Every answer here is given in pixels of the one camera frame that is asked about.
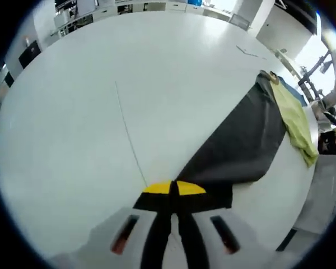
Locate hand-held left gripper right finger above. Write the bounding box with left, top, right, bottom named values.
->
left=171, top=180, right=278, bottom=269

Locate white wide pillar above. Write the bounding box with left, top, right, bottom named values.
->
left=255, top=0, right=318, bottom=58

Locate black cabinet box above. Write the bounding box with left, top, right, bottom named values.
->
left=17, top=40, right=42, bottom=69

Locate yellow black blue garment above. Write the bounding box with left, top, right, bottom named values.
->
left=174, top=70, right=320, bottom=210

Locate black chair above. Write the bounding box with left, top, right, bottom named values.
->
left=318, top=131, right=336, bottom=156

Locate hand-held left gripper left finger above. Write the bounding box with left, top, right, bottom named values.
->
left=52, top=180, right=173, bottom=269

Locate white square pillar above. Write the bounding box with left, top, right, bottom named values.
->
left=32, top=0, right=57, bottom=52

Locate white cabinet row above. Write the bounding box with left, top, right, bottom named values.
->
left=92, top=0, right=231, bottom=22

